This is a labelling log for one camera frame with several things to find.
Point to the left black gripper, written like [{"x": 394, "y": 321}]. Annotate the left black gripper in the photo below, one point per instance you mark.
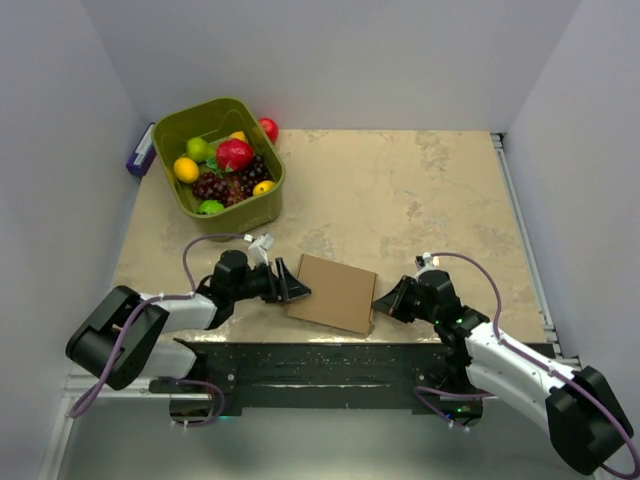
[{"x": 290, "y": 288}]

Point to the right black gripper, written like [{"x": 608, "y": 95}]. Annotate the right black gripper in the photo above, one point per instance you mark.
[{"x": 393, "y": 302}]

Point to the brown cardboard box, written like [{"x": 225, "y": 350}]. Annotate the brown cardboard box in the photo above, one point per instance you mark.
[{"x": 341, "y": 295}]

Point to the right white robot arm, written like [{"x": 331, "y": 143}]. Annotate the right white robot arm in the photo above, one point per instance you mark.
[{"x": 577, "y": 409}]

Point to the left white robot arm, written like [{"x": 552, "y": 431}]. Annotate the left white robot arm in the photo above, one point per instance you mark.
[{"x": 118, "y": 337}]

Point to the blue white small box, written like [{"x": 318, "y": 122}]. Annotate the blue white small box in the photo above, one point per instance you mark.
[{"x": 143, "y": 155}]

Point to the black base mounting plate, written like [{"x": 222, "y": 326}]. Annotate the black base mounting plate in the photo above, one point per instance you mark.
[{"x": 319, "y": 376}]

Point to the yellow lemon right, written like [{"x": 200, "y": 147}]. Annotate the yellow lemon right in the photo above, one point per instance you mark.
[{"x": 263, "y": 187}]

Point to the yellow lemon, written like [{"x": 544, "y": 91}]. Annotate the yellow lemon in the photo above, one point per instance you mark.
[
  {"x": 186, "y": 170},
  {"x": 263, "y": 187}
]

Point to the dark purple grape bunch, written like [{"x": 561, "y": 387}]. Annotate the dark purple grape bunch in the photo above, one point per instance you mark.
[{"x": 233, "y": 187}]

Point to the green fruit front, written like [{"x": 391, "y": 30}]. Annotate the green fruit front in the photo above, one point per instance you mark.
[{"x": 210, "y": 207}]

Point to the red pomegranate in bin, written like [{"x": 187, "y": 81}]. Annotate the red pomegranate in bin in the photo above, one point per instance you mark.
[{"x": 233, "y": 156}]

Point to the yellow lemon left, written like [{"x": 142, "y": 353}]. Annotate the yellow lemon left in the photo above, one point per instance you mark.
[{"x": 186, "y": 170}]

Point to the yellow fruit at back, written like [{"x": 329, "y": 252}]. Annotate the yellow fruit at back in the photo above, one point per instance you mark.
[{"x": 239, "y": 136}]

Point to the red apple outside bin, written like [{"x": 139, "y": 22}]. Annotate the red apple outside bin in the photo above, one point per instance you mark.
[{"x": 270, "y": 128}]

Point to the green pear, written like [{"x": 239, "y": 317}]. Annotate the green pear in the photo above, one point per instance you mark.
[{"x": 199, "y": 150}]

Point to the green plastic bin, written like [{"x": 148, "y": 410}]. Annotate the green plastic bin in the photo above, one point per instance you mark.
[{"x": 215, "y": 121}]

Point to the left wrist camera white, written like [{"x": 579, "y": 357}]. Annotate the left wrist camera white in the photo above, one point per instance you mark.
[{"x": 259, "y": 248}]

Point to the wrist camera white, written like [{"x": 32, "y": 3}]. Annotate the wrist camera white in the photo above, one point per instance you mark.
[
  {"x": 426, "y": 262},
  {"x": 259, "y": 248}
]

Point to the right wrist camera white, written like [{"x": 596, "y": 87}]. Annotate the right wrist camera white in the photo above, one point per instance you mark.
[{"x": 426, "y": 262}]

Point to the aluminium frame rail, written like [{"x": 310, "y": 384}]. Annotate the aluminium frame rail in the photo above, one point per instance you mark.
[{"x": 543, "y": 308}]

